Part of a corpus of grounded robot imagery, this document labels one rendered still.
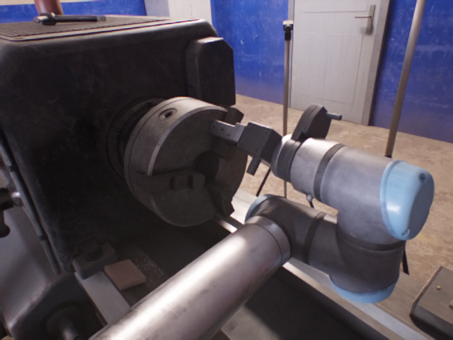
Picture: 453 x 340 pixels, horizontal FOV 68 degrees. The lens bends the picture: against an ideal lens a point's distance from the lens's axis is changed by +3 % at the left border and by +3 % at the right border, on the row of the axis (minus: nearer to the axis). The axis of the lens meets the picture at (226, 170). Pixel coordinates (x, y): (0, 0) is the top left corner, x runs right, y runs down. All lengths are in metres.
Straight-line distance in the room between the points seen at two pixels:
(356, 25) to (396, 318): 3.28
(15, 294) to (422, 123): 3.44
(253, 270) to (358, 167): 0.19
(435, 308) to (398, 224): 0.32
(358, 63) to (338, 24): 0.45
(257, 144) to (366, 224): 0.19
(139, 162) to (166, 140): 0.07
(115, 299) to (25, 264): 0.31
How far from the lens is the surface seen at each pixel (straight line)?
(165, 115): 0.61
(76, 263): 0.83
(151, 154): 0.57
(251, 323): 0.83
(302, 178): 0.48
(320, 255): 0.52
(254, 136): 0.51
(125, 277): 0.79
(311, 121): 0.51
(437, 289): 0.77
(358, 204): 0.45
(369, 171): 0.44
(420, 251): 2.25
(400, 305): 0.77
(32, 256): 1.00
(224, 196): 0.65
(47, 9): 1.14
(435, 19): 3.53
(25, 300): 0.93
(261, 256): 0.47
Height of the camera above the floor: 1.40
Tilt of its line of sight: 29 degrees down
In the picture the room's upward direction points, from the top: 4 degrees counter-clockwise
